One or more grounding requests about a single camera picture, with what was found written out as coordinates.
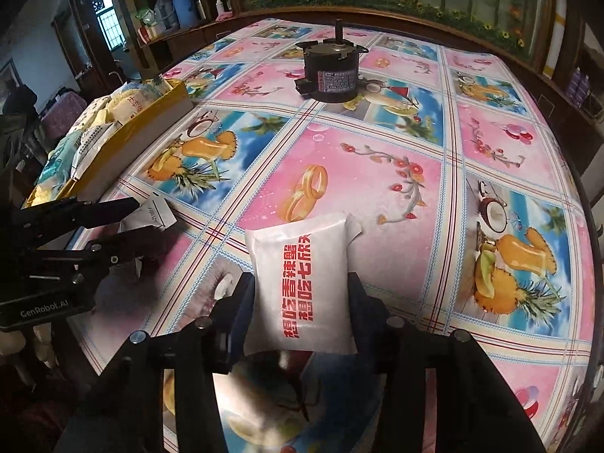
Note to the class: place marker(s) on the white red-lettered tissue pack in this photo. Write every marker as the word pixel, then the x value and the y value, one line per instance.
pixel 301 289

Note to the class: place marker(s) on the colourful printed tablecloth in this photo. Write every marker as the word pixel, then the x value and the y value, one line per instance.
pixel 470 217

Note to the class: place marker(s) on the black electric motor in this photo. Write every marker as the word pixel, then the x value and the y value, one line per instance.
pixel 330 68

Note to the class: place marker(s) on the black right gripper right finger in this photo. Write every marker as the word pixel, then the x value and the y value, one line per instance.
pixel 395 351

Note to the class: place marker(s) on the blue water jug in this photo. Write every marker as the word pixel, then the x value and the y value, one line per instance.
pixel 186 13

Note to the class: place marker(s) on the silver foil sachet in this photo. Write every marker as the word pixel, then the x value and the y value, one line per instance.
pixel 154 212

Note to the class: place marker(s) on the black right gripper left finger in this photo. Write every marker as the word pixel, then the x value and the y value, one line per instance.
pixel 209 345

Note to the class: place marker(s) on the yellow cardboard box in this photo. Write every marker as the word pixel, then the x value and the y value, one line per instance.
pixel 130 141

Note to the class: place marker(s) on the white Dole tissue pack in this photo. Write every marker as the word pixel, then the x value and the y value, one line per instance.
pixel 127 104

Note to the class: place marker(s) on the purple spray bottle left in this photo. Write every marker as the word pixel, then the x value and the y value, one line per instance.
pixel 573 84

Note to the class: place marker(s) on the teal Hangyodon tissue pack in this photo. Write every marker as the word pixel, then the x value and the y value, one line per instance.
pixel 57 170

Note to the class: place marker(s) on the white patterned tissue pack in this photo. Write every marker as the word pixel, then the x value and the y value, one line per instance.
pixel 91 143

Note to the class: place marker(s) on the purple spray bottle right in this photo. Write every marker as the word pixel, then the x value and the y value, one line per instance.
pixel 582 91

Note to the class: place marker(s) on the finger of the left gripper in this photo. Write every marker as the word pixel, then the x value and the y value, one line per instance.
pixel 32 227
pixel 100 254

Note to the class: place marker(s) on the purple spray bottle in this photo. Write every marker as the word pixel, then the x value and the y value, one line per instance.
pixel 582 91
pixel 573 84

